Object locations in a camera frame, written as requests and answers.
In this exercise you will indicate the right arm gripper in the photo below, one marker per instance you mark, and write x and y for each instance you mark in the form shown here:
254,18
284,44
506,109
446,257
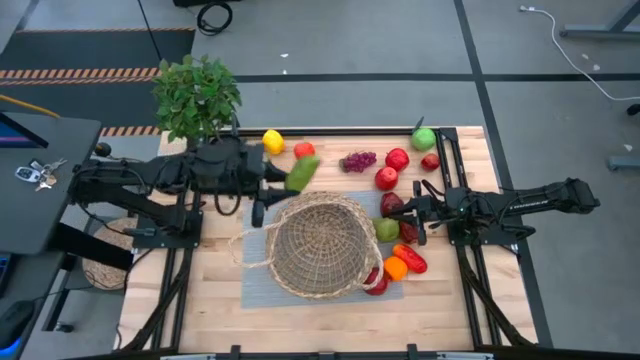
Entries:
435,207

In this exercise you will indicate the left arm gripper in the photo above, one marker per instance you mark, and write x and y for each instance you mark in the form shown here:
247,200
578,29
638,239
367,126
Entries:
230,165

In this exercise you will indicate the large dark maroon fruit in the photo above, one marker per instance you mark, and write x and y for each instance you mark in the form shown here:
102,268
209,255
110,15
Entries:
390,202

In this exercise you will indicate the olive green pear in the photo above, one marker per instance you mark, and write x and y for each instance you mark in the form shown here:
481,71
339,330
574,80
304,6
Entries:
386,230

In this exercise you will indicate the green cucumber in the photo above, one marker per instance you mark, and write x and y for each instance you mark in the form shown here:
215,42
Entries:
302,172

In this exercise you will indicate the yellow bell pepper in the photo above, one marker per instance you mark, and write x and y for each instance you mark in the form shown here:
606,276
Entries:
273,142

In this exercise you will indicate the red tomato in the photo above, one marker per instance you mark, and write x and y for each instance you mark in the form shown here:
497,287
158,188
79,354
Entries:
304,150

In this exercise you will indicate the long red pepper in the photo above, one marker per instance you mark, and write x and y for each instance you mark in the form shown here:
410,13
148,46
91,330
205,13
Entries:
411,258

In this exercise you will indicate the small red apple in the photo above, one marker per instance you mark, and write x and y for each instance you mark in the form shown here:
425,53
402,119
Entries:
430,162

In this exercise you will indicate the orange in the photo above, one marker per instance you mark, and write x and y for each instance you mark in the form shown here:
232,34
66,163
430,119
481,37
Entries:
395,268

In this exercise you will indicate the green apple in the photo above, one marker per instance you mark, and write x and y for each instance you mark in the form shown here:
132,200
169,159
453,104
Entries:
423,139

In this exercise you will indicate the woven wicker basket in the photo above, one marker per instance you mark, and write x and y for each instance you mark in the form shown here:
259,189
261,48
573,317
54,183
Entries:
320,245

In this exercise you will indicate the crimson red apple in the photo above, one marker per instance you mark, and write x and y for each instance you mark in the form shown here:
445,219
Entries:
377,287

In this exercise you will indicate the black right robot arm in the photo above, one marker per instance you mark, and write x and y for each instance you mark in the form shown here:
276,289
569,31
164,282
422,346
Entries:
540,200

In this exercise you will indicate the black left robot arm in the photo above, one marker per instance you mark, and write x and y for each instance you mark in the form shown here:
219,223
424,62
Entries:
125,172

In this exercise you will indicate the purple grape bunch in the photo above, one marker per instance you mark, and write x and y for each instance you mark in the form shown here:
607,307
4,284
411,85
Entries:
359,162

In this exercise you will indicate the grey woven placemat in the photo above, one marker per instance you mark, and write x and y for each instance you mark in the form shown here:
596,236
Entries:
260,290

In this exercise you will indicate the potted green plant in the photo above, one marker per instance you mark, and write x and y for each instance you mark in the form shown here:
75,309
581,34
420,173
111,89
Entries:
195,95

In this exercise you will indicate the black round knob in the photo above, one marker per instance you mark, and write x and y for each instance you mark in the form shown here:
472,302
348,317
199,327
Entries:
102,149

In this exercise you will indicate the round woven mat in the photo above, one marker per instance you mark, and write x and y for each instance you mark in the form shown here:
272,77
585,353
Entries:
102,275

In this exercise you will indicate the black hazard-striped floor mat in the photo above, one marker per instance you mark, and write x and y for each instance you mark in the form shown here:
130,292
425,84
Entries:
100,50

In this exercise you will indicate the grey metal furniture foot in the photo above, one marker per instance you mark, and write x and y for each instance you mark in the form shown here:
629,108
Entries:
622,163

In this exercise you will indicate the dark grey desk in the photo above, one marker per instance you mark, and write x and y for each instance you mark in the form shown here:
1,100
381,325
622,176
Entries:
40,215

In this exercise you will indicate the key bunch with fob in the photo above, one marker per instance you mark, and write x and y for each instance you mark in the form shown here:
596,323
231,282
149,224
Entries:
27,174

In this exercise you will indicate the black caster wheel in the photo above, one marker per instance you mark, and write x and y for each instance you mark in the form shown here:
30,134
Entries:
634,109

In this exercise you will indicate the grey metal table base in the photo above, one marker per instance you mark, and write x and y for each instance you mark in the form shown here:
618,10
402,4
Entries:
600,32

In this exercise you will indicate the computer monitor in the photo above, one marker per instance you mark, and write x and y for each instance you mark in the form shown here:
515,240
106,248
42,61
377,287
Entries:
15,137

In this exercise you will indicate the black computer mouse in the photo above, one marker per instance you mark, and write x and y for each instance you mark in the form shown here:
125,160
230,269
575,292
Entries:
15,320

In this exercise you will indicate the black aluminium table frame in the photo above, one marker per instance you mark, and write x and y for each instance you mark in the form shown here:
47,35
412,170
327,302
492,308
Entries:
350,132

